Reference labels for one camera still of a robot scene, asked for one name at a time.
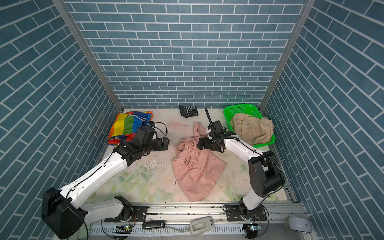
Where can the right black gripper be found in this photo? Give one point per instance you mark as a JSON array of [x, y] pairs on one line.
[[206, 145]]

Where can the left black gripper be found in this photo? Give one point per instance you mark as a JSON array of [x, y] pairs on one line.
[[161, 147]]

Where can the green plastic basket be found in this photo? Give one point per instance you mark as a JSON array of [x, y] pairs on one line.
[[249, 109]]

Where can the rainbow striped shorts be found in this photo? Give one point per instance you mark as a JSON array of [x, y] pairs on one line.
[[126, 126]]

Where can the pink shorts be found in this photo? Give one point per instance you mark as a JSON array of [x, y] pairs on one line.
[[196, 171]]

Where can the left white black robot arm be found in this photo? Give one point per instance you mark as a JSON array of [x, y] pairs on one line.
[[65, 210]]

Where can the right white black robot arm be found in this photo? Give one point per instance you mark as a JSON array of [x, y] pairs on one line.
[[266, 177]]

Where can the beige shorts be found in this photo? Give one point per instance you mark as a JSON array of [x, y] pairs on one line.
[[252, 130]]

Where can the black calculator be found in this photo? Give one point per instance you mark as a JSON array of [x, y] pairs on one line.
[[188, 111]]

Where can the grey plastic clip device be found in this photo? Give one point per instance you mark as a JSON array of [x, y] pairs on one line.
[[202, 225]]

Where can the left green circuit board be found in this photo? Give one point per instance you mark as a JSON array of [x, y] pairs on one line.
[[122, 230]]

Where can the green circuit board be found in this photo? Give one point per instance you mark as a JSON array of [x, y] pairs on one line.
[[252, 227], [122, 230]]

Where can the right green circuit board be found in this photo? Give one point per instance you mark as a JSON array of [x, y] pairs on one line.
[[252, 227]]

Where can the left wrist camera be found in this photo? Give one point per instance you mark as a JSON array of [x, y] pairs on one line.
[[145, 134]]

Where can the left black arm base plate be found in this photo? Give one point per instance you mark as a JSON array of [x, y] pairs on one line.
[[136, 214]]

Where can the white slotted cable duct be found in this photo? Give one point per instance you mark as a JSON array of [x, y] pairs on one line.
[[172, 230]]

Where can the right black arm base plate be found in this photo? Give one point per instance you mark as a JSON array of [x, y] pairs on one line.
[[237, 213]]

